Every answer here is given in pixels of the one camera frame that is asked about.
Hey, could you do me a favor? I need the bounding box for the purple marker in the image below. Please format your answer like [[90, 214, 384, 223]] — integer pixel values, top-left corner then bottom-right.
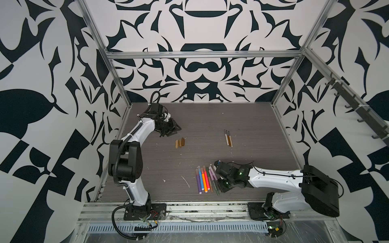
[[195, 169, 202, 194]]

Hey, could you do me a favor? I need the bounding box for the red marker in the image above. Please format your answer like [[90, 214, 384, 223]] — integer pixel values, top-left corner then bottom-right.
[[203, 166, 211, 191]]

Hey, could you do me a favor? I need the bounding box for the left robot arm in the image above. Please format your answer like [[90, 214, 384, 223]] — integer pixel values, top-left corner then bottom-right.
[[108, 112, 181, 208]]

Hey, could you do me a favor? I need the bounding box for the ochre capped brown pen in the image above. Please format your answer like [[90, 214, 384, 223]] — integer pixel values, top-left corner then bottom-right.
[[227, 131, 233, 147]]

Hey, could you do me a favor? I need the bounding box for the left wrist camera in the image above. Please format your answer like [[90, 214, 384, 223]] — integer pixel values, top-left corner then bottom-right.
[[149, 103, 165, 116]]

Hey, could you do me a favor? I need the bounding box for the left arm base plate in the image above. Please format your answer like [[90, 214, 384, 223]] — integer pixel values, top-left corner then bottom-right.
[[124, 203, 167, 221]]

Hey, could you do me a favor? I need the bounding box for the green capped brown pen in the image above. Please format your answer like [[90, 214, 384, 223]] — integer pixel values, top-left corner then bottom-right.
[[206, 168, 214, 192]]

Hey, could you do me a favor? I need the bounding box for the blue marker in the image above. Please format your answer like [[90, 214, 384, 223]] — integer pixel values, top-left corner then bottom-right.
[[197, 166, 205, 191]]

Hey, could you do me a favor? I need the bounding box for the left black corrugated cable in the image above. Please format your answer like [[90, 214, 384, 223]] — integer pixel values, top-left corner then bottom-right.
[[110, 90, 162, 241]]

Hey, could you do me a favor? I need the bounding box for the white slotted cable duct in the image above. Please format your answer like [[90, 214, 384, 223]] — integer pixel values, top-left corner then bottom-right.
[[88, 221, 268, 234]]

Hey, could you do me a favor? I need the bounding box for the black hook rail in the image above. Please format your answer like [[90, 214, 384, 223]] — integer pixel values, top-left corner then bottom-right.
[[326, 72, 389, 147]]

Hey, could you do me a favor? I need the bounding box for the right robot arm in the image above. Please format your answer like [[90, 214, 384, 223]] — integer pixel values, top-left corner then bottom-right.
[[214, 161, 342, 221]]

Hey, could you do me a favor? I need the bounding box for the orange marker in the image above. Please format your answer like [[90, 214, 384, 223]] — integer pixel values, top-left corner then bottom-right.
[[201, 168, 208, 193]]

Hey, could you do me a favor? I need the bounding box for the aluminium front rail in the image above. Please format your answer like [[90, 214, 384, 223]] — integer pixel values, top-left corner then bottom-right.
[[72, 200, 274, 224]]

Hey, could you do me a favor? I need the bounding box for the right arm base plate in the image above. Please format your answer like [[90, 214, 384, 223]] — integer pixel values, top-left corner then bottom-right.
[[247, 202, 273, 221]]

